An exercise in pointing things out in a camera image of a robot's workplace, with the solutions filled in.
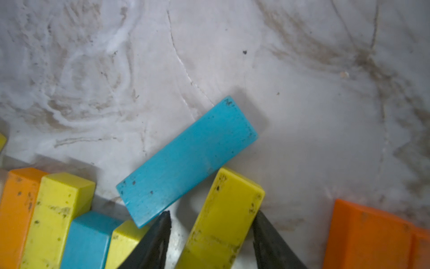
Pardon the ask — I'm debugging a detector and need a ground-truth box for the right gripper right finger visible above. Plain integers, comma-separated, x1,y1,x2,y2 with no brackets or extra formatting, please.
252,210,307,269

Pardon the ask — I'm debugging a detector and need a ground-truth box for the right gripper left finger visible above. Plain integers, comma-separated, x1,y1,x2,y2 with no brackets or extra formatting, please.
119,211,171,269

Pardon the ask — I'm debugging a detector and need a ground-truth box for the yellow-green block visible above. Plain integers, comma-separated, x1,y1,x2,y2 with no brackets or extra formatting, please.
176,167,265,269

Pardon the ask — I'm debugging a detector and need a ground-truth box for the teal block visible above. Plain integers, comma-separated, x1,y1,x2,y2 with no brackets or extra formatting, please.
116,96,258,228
60,211,122,269

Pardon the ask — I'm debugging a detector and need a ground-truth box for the yellow block inner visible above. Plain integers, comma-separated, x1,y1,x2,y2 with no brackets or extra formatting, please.
105,220,150,269

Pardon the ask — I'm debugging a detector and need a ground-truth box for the yellow block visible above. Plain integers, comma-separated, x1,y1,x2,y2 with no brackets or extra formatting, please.
20,173,96,269
0,133,7,152
105,220,150,269

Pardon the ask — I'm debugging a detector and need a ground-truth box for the yellow block centre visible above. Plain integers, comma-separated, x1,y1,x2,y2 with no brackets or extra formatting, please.
20,173,96,269

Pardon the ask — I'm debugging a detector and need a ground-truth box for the orange block small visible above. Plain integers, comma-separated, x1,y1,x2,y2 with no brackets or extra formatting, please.
1,168,47,269

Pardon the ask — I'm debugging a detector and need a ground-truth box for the yellow block far left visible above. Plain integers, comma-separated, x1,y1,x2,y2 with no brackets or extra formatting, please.
0,133,7,152

